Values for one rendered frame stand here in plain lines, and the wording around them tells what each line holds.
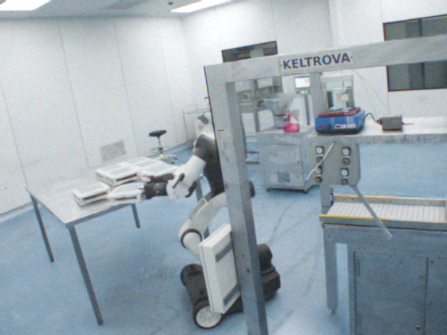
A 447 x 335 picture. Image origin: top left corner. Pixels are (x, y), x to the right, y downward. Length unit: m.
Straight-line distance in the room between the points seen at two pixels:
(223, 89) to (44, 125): 5.44
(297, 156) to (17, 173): 4.12
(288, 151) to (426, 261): 2.84
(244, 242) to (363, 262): 0.90
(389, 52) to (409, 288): 1.35
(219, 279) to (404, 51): 0.86
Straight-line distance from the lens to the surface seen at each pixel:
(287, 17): 7.43
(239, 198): 1.19
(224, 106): 1.13
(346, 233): 1.90
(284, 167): 4.57
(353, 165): 1.73
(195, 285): 2.69
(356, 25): 6.97
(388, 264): 2.00
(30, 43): 6.50
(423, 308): 2.11
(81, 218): 2.55
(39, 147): 6.37
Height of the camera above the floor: 1.59
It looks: 14 degrees down
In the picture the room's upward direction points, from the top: 9 degrees counter-clockwise
